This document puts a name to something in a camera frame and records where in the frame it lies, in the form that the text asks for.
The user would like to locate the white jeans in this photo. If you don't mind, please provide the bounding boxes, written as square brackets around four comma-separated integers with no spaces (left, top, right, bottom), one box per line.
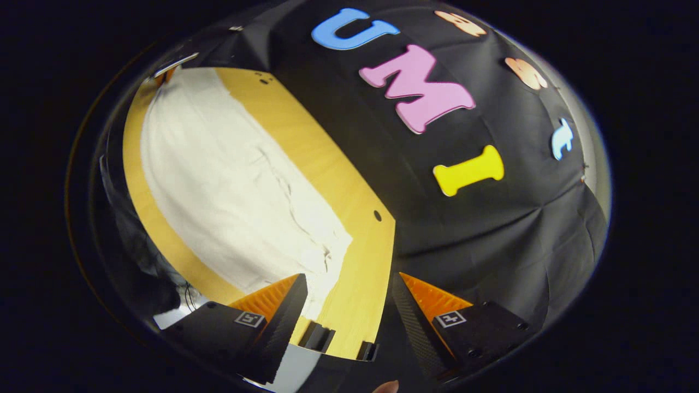
[140,67,354,321]

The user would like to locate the black backdrop cloth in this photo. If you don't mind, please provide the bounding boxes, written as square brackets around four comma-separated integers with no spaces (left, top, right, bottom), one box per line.
[98,0,610,383]

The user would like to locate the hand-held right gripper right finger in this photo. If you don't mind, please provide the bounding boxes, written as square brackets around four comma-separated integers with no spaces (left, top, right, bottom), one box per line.
[392,271,530,380]

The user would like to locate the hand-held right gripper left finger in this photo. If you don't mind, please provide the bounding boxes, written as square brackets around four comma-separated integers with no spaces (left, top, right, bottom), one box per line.
[163,273,308,385]

